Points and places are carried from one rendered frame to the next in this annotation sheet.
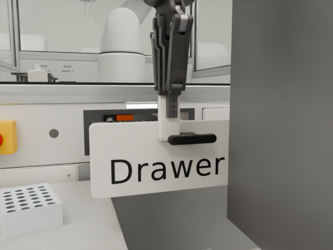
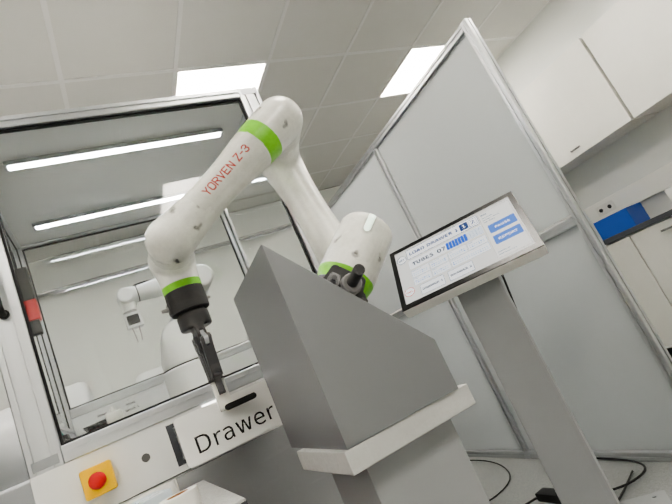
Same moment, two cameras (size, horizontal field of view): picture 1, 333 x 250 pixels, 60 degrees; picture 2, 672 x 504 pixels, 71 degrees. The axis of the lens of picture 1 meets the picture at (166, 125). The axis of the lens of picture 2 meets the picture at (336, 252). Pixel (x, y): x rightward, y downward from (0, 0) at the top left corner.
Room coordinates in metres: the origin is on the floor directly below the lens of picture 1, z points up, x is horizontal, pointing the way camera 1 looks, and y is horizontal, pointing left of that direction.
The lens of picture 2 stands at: (-0.71, -0.16, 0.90)
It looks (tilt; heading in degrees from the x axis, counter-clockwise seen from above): 12 degrees up; 349
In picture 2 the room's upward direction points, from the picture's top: 24 degrees counter-clockwise
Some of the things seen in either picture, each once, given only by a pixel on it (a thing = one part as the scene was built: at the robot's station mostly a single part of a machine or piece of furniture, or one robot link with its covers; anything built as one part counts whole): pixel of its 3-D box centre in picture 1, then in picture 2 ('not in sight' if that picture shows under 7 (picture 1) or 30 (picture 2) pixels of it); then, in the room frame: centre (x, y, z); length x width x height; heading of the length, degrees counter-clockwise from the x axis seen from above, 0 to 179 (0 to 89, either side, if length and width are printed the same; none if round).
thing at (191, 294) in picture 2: not in sight; (186, 303); (0.43, 0.00, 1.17); 0.12 x 0.09 x 0.06; 107
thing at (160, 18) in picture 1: (171, 55); (209, 357); (0.42, -0.01, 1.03); 0.04 x 0.01 x 0.11; 107
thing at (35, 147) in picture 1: (127, 115); (214, 424); (1.21, 0.17, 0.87); 1.02 x 0.95 x 0.14; 107
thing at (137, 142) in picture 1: (183, 155); (242, 415); (0.46, -0.03, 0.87); 0.29 x 0.02 x 0.11; 107
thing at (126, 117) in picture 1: (118, 122); not in sight; (1.10, 0.18, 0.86); 0.11 x 0.04 x 0.06; 107
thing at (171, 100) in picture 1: (173, 100); (219, 382); (0.41, -0.01, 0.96); 0.03 x 0.01 x 0.05; 17
